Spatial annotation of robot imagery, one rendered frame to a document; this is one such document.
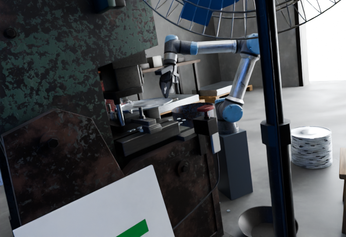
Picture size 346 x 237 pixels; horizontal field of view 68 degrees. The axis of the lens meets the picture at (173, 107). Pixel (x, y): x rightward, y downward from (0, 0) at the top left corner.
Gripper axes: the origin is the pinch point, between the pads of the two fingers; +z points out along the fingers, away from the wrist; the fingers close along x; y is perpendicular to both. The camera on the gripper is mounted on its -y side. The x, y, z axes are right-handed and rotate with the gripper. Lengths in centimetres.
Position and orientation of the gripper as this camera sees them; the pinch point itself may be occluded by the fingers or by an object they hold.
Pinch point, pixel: (165, 95)
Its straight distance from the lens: 141.5
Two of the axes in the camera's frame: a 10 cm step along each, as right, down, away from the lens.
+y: 5.4, 1.7, 8.2
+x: -8.4, 0.3, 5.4
